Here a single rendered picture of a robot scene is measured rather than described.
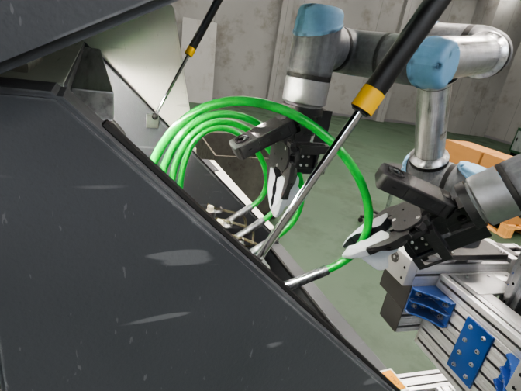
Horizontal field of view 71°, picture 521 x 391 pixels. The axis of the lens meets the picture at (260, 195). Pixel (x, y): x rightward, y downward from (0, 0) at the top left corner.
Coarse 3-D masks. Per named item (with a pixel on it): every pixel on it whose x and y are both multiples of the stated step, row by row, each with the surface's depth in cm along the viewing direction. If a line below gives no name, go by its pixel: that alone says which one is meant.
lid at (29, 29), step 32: (0, 0) 15; (32, 0) 15; (64, 0) 15; (96, 0) 16; (128, 0) 16; (160, 0) 17; (0, 32) 15; (32, 32) 15; (64, 32) 16; (96, 32) 17; (0, 64) 16; (32, 64) 25
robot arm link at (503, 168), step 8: (512, 160) 49; (520, 160) 48; (496, 168) 50; (504, 168) 49; (512, 168) 48; (520, 168) 47; (504, 176) 48; (512, 176) 47; (520, 176) 47; (512, 184) 47; (520, 184) 47; (512, 192) 47; (520, 192) 47; (520, 200) 47; (520, 208) 48
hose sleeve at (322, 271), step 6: (312, 270) 64; (318, 270) 63; (324, 270) 63; (300, 276) 64; (306, 276) 63; (312, 276) 63; (318, 276) 63; (324, 276) 63; (288, 282) 64; (294, 282) 63; (300, 282) 63; (306, 282) 63; (294, 288) 64
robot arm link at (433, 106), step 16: (432, 32) 87; (448, 32) 85; (464, 32) 83; (416, 96) 102; (432, 96) 96; (448, 96) 97; (416, 112) 104; (432, 112) 100; (448, 112) 101; (416, 128) 107; (432, 128) 103; (416, 144) 111; (432, 144) 107; (416, 160) 113; (432, 160) 111; (448, 160) 112; (416, 176) 116; (432, 176) 113
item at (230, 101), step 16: (240, 96) 52; (192, 112) 53; (288, 112) 53; (176, 128) 54; (320, 128) 54; (160, 144) 55; (352, 160) 56; (368, 192) 58; (368, 208) 58; (368, 224) 59
